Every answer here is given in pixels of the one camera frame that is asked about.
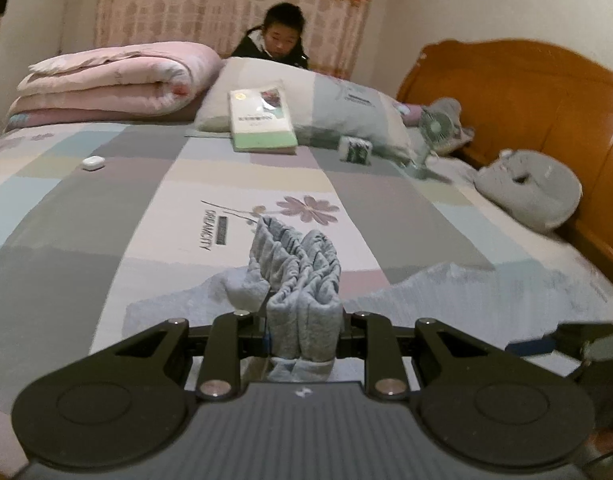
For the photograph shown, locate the grey cartoon face cushion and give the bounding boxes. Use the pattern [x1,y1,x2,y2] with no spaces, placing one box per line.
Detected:
[473,149,583,233]

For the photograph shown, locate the patchwork bed sheet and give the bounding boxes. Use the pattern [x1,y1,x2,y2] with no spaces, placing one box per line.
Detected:
[0,120,613,461]

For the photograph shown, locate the grey sweatpants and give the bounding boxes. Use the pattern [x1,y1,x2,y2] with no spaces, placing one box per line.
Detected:
[124,215,613,386]

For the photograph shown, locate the grey plush cloth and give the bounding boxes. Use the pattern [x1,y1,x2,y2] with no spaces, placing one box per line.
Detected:
[426,97,462,126]

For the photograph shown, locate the wooden headboard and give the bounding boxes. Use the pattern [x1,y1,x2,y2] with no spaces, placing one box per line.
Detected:
[396,38,613,306]

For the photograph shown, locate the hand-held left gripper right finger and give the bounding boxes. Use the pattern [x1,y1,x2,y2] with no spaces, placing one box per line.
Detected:
[336,311,575,403]

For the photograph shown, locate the large patchwork pillow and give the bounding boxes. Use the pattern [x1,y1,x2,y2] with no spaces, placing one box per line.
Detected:
[192,56,422,161]

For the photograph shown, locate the green book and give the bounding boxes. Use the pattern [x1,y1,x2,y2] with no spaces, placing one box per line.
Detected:
[229,80,300,153]

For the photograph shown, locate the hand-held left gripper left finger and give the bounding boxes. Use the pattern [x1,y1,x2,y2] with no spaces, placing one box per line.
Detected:
[31,311,273,402]

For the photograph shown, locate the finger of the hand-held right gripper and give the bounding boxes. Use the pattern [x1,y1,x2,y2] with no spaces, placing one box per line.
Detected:
[505,323,588,357]

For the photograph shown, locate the small white box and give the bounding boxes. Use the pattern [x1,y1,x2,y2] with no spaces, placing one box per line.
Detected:
[339,135,374,167]

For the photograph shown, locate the pink folded quilt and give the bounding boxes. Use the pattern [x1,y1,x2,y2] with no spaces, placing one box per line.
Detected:
[6,41,223,128]

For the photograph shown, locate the pink patterned curtain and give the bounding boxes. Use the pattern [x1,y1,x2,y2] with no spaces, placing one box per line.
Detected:
[94,0,377,81]

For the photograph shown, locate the green handheld fan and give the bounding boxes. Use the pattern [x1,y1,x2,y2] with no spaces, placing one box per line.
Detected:
[406,110,457,181]

